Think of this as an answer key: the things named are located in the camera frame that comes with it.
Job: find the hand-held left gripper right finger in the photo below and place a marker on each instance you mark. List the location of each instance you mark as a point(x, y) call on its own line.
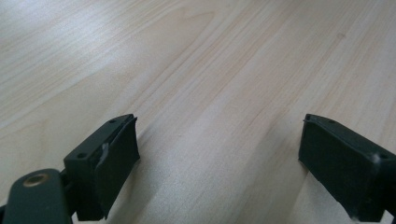
point(345, 168)

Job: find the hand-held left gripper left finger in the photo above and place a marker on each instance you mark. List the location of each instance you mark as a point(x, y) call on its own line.
point(102, 174)

